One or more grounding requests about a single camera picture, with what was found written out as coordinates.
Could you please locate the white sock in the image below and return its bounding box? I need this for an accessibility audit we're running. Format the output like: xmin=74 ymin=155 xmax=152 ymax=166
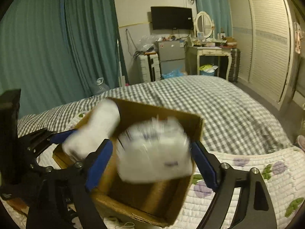
xmin=62 ymin=99 xmax=120 ymax=162

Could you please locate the floral tissue pack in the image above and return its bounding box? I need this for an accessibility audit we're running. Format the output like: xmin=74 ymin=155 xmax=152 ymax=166
xmin=116 ymin=117 xmax=193 ymax=184

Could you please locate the clear water jug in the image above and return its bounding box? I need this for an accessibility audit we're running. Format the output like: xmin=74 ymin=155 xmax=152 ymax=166
xmin=91 ymin=77 xmax=110 ymax=95

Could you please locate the white standing vacuum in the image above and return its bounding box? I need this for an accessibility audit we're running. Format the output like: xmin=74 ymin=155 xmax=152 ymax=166
xmin=117 ymin=39 xmax=126 ymax=87

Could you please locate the grey checked bed sheet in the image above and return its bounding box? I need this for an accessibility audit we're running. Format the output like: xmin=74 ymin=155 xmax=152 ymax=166
xmin=18 ymin=76 xmax=292 ymax=155

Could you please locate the green curtain left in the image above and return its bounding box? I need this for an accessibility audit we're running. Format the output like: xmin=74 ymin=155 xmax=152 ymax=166
xmin=1 ymin=0 xmax=127 ymax=116

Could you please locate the brown cardboard box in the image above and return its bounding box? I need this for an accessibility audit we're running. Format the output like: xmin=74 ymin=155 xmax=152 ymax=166
xmin=53 ymin=98 xmax=203 ymax=227

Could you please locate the white suitcase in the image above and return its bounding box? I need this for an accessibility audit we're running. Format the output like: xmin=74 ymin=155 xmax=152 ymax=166
xmin=136 ymin=53 xmax=161 ymax=83

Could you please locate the blue plastic bag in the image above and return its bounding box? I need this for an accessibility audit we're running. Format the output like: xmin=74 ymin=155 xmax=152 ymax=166
xmin=161 ymin=69 xmax=185 ymax=79

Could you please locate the grey small refrigerator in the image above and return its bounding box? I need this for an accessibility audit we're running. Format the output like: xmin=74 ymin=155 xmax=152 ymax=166
xmin=158 ymin=40 xmax=186 ymax=74

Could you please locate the dark suitcase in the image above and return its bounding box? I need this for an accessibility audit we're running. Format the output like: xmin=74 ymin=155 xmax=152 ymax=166
xmin=228 ymin=48 xmax=240 ymax=83

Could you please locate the white dressing table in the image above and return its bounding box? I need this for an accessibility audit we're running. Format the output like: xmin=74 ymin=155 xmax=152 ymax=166
xmin=185 ymin=46 xmax=232 ymax=81

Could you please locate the white oval vanity mirror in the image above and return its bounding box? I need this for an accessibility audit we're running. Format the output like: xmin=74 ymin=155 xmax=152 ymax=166
xmin=194 ymin=11 xmax=215 ymax=39

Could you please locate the white louvered wardrobe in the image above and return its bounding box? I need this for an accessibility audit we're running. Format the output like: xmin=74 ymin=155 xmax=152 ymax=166
xmin=229 ymin=0 xmax=295 ymax=109

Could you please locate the blue curtain right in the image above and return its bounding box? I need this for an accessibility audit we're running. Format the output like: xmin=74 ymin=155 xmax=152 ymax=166
xmin=196 ymin=0 xmax=232 ymax=36

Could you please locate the black wall television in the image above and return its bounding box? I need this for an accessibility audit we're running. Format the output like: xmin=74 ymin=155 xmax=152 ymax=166
xmin=151 ymin=6 xmax=193 ymax=30

